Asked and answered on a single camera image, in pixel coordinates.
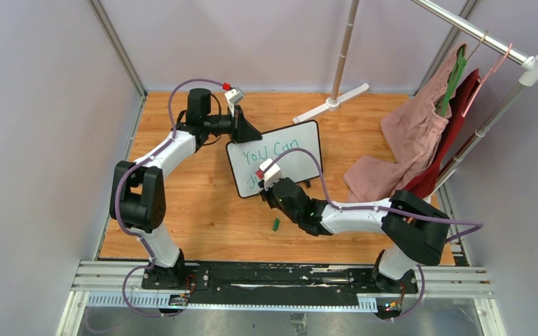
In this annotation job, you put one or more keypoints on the small whiteboard black frame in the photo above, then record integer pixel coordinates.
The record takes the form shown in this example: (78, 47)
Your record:
(299, 144)

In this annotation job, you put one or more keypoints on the metal clothes rack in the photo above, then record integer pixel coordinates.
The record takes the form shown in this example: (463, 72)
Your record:
(459, 24)

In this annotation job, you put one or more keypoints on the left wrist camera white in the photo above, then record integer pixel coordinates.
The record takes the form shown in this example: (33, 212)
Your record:
(233, 96)

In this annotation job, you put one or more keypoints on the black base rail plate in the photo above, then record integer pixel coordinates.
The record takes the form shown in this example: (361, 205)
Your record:
(268, 287)

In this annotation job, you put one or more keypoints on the pink clothes hanger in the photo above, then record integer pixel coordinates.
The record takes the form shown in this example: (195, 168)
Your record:
(493, 69)

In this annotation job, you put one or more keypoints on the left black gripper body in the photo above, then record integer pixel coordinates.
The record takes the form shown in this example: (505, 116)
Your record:
(232, 127)

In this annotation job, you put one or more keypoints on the green marker cap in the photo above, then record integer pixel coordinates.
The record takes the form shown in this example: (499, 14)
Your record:
(276, 225)

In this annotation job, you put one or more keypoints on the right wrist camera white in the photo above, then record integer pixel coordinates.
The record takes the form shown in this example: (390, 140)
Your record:
(268, 174)

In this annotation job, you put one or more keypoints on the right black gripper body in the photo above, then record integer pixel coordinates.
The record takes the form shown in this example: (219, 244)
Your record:
(272, 199)

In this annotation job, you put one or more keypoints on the green clothes hanger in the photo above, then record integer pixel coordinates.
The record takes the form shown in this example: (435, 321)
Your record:
(453, 80)

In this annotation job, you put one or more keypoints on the pink garment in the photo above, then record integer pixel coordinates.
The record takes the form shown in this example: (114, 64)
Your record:
(413, 133)

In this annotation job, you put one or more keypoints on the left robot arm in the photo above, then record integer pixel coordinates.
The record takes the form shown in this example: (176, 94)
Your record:
(138, 201)

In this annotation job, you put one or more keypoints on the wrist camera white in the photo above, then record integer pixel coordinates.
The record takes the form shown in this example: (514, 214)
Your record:
(268, 174)
(233, 96)

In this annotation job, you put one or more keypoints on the dark red garment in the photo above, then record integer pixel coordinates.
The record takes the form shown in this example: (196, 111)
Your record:
(424, 184)

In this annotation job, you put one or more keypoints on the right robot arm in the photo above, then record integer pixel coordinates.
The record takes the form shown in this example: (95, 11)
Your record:
(417, 229)

